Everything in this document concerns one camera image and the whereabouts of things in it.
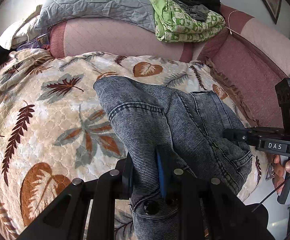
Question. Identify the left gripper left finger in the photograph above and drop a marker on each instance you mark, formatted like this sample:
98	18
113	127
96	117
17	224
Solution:
85	209

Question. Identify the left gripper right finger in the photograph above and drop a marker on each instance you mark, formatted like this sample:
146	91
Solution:
207	209

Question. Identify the blue denim pants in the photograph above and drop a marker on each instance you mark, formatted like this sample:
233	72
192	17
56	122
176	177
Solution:
188	126

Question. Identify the leaf pattern plush blanket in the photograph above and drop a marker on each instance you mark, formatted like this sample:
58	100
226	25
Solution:
53	129

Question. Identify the green patterned folded blanket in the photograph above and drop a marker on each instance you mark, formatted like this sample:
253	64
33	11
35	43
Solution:
173	24

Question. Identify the black clothes pile on sofa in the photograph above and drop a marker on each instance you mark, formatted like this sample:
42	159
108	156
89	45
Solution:
199	9

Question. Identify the purple patterned item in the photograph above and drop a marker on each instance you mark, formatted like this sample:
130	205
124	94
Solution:
39	42

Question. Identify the cream pillow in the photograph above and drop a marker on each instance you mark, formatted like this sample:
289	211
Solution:
20	31

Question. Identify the grey quilted blanket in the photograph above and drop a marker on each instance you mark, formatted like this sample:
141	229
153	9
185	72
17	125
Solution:
137	12

